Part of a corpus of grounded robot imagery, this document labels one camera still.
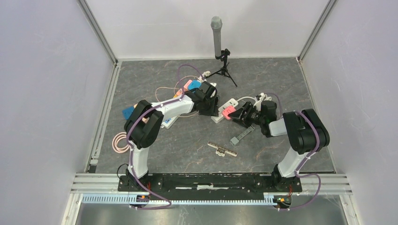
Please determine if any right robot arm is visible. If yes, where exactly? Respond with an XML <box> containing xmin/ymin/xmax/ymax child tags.
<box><xmin>228</xmin><ymin>100</ymin><xmax>330</xmax><ymax>191</ymax></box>

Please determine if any grey microphone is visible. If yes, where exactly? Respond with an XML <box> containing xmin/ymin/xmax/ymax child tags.
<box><xmin>211</xmin><ymin>16</ymin><xmax>222</xmax><ymax>59</ymax></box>

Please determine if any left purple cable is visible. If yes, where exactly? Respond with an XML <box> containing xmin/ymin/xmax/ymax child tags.
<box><xmin>125</xmin><ymin>64</ymin><xmax>204</xmax><ymax>210</ymax></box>

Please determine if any grey plastic bracket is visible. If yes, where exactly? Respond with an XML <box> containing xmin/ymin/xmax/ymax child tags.
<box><xmin>230</xmin><ymin>126</ymin><xmax>255</xmax><ymax>146</ymax></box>

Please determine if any small white power strip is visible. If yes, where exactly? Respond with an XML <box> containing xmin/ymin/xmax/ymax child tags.
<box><xmin>211</xmin><ymin>98</ymin><xmax>238</xmax><ymax>123</ymax></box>

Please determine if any pink cube socket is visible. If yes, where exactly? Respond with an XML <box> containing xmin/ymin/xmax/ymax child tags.
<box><xmin>184</xmin><ymin>80</ymin><xmax>192</xmax><ymax>91</ymax></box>

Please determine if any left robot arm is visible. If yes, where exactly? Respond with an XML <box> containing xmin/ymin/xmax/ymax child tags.
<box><xmin>124</xmin><ymin>81</ymin><xmax>219</xmax><ymax>191</ymax></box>

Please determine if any slotted cable duct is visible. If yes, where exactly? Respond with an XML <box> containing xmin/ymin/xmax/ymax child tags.
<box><xmin>81</xmin><ymin>194</ymin><xmax>281</xmax><ymax>206</ymax></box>

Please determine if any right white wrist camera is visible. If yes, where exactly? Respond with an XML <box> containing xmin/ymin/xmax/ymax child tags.
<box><xmin>254</xmin><ymin>93</ymin><xmax>272</xmax><ymax>110</ymax></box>

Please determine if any pink plug adapter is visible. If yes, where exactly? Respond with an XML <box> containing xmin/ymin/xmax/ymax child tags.
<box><xmin>222</xmin><ymin>105</ymin><xmax>236</xmax><ymax>120</ymax></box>

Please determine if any pink coiled cable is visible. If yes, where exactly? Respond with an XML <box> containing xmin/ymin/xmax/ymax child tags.
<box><xmin>112</xmin><ymin>132</ymin><xmax>131</xmax><ymax>154</ymax></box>

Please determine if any long white power strip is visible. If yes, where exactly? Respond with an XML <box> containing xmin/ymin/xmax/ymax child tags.
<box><xmin>160</xmin><ymin>81</ymin><xmax>217</xmax><ymax>128</ymax></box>

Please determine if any small pink plug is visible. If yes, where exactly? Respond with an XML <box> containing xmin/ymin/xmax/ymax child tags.
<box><xmin>174</xmin><ymin>89</ymin><xmax>184</xmax><ymax>98</ymax></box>

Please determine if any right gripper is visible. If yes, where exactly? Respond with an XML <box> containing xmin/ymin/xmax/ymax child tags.
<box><xmin>228</xmin><ymin>101</ymin><xmax>265</xmax><ymax>128</ymax></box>

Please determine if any dark blue cube socket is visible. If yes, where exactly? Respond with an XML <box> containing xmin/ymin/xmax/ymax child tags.
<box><xmin>122</xmin><ymin>106</ymin><xmax>135</xmax><ymax>120</ymax></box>

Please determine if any blue plug adapter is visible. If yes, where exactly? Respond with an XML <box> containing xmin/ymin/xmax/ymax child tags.
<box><xmin>187</xmin><ymin>80</ymin><xmax>201</xmax><ymax>93</ymax></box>

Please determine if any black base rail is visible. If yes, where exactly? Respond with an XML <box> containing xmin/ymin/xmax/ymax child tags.
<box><xmin>118</xmin><ymin>172</ymin><xmax>303</xmax><ymax>201</ymax></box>

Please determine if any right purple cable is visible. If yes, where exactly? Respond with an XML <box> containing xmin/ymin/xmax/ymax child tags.
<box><xmin>264</xmin><ymin>92</ymin><xmax>322</xmax><ymax>211</ymax></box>

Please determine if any black mini tripod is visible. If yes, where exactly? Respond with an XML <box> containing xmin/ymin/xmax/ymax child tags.
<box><xmin>207</xmin><ymin>48</ymin><xmax>238</xmax><ymax>87</ymax></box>

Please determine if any purple cable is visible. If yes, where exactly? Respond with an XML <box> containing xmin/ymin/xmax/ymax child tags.
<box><xmin>125</xmin><ymin>64</ymin><xmax>204</xmax><ymax>210</ymax></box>
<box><xmin>264</xmin><ymin>92</ymin><xmax>322</xmax><ymax>211</ymax></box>

